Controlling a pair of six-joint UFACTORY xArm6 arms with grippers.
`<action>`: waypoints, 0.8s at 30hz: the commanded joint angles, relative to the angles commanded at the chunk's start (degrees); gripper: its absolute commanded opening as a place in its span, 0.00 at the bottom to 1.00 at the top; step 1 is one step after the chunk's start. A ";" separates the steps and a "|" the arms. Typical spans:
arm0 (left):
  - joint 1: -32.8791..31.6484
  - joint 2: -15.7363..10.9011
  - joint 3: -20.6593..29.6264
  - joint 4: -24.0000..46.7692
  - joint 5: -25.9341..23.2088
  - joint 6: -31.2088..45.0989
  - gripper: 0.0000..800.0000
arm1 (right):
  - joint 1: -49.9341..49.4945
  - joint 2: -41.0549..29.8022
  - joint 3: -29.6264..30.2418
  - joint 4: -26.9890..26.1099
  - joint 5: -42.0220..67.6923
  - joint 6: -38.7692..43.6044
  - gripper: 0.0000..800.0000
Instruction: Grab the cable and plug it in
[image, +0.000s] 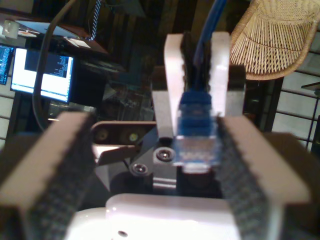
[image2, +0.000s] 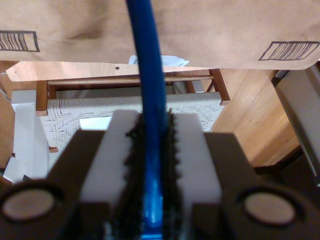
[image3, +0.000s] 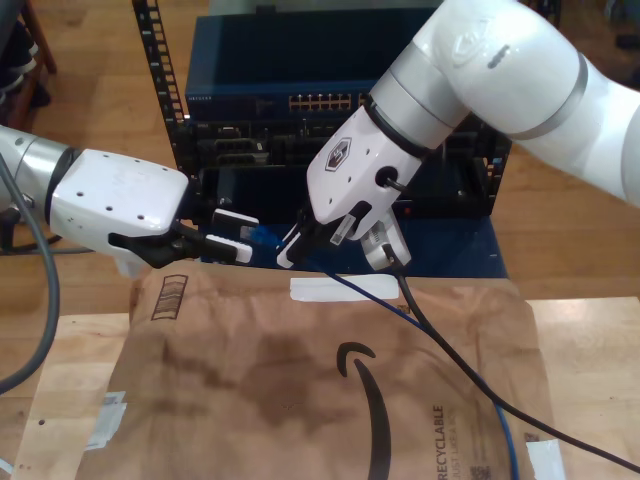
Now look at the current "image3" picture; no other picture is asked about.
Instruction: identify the blue network cable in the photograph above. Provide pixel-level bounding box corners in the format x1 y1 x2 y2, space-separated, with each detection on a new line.
248 225 524 480

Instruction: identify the black rack shelf tray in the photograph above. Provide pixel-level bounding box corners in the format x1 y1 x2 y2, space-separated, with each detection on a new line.
197 163 495 225

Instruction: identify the white tape strip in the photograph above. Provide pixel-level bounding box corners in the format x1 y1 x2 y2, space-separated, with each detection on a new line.
289 275 400 304

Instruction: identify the black rack server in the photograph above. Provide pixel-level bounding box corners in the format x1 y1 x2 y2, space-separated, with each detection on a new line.
192 118 512 169

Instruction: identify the blue cabinet base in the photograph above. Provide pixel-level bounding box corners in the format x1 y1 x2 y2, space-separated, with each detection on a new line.
197 215 509 280

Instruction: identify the brown paper mailer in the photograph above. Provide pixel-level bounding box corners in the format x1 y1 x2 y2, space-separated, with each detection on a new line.
74 259 569 480

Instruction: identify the dark shoe white sole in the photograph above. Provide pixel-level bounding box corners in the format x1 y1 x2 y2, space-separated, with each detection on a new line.
0 19 41 94

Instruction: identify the white label patch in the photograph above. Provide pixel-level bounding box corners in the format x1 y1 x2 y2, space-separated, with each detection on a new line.
85 391 128 451

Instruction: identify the white tape patch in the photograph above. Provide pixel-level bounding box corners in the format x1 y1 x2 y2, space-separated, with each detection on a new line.
523 433 567 480

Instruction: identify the black camera cable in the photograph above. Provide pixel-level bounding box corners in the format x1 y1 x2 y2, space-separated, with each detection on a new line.
382 239 640 474

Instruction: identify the grey cable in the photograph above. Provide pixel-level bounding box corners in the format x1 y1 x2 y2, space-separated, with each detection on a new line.
0 152 62 397

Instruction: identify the black server rack frame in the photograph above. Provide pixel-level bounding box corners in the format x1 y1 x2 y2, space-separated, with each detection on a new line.
132 0 516 224

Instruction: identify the blue network switch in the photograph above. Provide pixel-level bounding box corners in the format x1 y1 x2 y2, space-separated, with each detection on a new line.
184 13 441 121

